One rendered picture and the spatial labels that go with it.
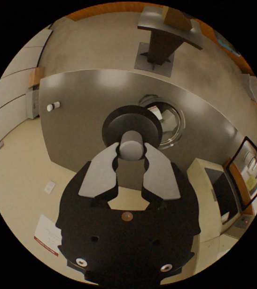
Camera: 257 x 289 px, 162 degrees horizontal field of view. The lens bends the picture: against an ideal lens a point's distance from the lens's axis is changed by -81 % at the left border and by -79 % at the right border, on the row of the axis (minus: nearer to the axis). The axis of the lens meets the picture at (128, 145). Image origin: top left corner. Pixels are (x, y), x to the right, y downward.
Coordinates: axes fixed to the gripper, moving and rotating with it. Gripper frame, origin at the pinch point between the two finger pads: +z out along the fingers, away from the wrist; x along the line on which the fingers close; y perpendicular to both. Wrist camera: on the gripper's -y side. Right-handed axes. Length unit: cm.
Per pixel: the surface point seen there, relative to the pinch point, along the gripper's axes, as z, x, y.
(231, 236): -22.7, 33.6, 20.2
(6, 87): 45, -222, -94
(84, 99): 31.6, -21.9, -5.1
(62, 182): 24, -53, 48
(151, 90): 29.2, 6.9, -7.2
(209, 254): -28, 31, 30
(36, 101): 119, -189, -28
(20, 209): -22, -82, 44
